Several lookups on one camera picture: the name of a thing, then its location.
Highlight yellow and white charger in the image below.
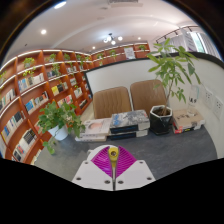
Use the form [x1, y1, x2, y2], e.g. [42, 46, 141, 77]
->
[107, 145, 120, 183]

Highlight white book with face print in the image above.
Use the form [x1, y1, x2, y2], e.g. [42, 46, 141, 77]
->
[79, 117, 113, 138]

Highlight white framed notice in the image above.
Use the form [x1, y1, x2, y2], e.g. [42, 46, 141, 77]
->
[123, 46, 137, 60]

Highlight ceiling lamp with round bulbs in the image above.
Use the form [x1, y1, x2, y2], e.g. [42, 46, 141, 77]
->
[102, 32, 124, 46]

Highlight thick dark blue book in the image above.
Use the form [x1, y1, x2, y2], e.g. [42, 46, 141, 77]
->
[109, 109, 151, 135]

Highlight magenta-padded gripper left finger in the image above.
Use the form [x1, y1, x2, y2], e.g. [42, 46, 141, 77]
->
[71, 145, 114, 192]

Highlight clear acrylic sign holder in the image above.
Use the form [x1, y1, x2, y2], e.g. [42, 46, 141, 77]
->
[188, 84, 201, 116]

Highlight leafy plant in white pot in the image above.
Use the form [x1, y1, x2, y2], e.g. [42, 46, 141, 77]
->
[36, 100, 87, 155]

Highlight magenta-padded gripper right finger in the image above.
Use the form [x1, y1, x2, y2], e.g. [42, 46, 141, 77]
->
[114, 145, 157, 192]

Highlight beige printed book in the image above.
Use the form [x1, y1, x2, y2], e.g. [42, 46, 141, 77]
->
[172, 108, 206, 132]

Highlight recessed ceiling lights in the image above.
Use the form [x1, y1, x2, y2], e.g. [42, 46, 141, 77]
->
[37, 0, 144, 42]

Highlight thin dark blue book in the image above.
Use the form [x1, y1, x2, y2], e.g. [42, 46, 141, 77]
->
[106, 128, 149, 141]

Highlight white standing sign board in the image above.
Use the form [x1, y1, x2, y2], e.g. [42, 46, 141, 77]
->
[182, 31, 198, 53]

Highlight tall plant in black pot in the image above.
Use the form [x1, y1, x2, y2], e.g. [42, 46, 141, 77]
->
[145, 37, 202, 136]

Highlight tan padded chair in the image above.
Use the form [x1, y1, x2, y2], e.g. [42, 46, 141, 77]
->
[129, 79, 168, 116]
[92, 85, 133, 120]

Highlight white window curtain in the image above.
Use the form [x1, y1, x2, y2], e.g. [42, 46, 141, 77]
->
[196, 31, 221, 59]

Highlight thin white book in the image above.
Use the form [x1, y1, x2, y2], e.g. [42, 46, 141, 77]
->
[74, 133, 108, 143]

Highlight white wall socket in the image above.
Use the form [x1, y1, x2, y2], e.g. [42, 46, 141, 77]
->
[213, 96, 224, 119]
[203, 87, 215, 109]

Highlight orange wooden bookshelf unit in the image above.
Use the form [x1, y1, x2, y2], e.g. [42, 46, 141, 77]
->
[0, 41, 151, 166]

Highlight red book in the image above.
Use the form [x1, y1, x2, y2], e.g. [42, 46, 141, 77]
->
[172, 121, 205, 135]

